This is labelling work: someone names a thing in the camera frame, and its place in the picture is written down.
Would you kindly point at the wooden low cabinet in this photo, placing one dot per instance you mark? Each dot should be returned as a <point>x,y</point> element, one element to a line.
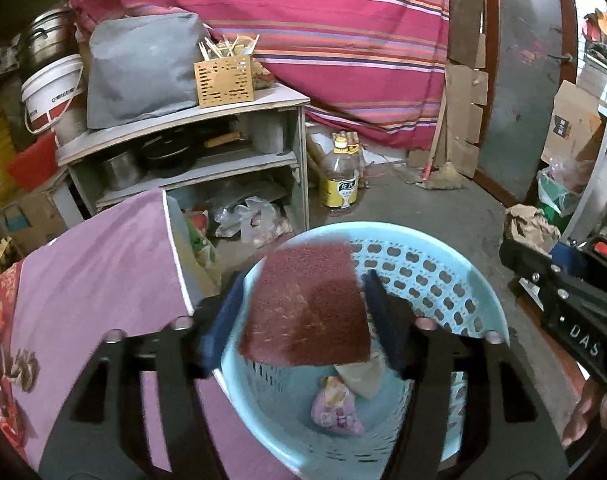
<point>283,97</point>

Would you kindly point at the grey fabric cover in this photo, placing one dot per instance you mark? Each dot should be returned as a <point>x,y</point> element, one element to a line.
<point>143,70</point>

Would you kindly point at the green plastic bag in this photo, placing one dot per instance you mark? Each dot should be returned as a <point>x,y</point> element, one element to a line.
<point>558,195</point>

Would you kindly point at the purple towel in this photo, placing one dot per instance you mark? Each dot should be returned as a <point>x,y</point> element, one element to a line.
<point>108,270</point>

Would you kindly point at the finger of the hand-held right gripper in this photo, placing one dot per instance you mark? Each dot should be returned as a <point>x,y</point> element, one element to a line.
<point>569,260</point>
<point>526,260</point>

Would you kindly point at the light blue plastic basket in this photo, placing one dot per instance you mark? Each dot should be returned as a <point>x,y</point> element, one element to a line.
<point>433,285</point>

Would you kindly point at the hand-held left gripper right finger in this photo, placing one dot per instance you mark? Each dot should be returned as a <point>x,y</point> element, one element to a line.
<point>383,315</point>

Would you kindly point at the pink crumpled cloth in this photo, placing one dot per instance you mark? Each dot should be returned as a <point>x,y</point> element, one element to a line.
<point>336,410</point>

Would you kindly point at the red patterned cloth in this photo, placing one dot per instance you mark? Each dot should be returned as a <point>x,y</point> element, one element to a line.
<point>0,340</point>

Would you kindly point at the large steel pot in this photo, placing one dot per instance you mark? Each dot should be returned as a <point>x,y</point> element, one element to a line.
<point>45,40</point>

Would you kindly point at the straw broom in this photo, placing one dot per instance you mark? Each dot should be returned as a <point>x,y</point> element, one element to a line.
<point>448,177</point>

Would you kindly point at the crumpled brown paper bag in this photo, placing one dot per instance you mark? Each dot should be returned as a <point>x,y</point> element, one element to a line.
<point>531,227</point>

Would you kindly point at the red striped cloth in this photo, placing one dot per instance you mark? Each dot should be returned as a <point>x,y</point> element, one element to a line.
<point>323,35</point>

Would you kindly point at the cardboard pieces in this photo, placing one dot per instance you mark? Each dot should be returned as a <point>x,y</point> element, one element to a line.
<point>466,90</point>

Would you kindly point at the grey metal door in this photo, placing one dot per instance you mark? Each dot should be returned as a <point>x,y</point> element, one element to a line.
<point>528,85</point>

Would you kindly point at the small steel pot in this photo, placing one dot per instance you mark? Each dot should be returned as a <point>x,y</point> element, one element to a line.
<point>120,170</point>

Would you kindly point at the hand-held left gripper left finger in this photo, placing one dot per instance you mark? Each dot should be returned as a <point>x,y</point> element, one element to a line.
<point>227,312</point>

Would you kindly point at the grey cylindrical container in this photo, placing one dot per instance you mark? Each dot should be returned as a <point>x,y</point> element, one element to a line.
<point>269,132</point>

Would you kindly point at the printed cardboard box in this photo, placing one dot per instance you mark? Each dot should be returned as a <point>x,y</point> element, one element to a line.
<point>33,220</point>

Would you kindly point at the black wok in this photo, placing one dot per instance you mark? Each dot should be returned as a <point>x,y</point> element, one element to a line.
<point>168,155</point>

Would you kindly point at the clear plastic bags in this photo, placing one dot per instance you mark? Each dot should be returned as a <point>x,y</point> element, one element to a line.
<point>253,220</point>

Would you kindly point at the cooking oil bottle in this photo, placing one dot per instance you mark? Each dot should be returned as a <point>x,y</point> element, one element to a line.
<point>339,180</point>

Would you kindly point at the maroon scouring pad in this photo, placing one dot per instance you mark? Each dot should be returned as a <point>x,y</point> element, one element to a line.
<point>306,305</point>

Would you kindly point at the beige cloth in basket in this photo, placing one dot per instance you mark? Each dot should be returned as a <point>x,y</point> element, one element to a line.
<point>363,377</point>

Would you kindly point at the white plastic bucket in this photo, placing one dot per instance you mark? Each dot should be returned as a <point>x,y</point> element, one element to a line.
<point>50,92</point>

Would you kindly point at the brown cardboard box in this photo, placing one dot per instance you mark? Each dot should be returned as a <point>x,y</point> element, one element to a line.
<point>573,125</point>

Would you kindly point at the red plastic basin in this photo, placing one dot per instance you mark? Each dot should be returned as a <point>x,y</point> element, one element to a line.
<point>33,160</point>

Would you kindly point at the person's right hand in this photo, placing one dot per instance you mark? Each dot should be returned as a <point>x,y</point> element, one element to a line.
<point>586,410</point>

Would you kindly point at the wooden chopstick holder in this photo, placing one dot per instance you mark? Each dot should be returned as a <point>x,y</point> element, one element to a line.
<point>224,82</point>

